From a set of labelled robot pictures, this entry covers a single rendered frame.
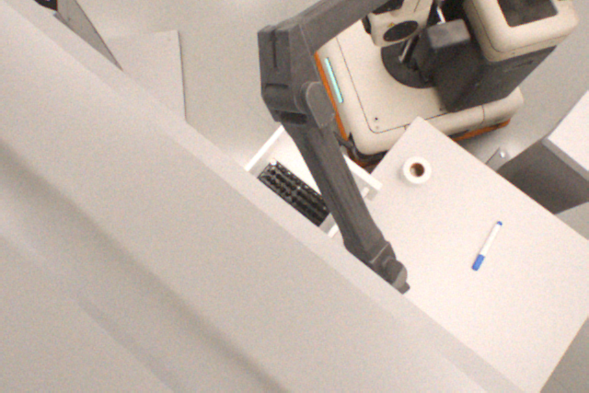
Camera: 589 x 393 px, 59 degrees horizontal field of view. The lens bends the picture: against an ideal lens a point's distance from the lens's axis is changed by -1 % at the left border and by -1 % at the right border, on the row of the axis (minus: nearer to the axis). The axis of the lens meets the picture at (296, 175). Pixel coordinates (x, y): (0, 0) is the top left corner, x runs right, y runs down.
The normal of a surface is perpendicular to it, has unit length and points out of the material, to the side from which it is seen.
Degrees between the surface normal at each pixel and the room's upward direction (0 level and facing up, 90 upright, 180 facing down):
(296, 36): 48
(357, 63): 0
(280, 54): 58
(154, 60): 3
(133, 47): 5
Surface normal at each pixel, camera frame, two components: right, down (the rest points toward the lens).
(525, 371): 0.02, -0.25
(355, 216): 0.62, 0.21
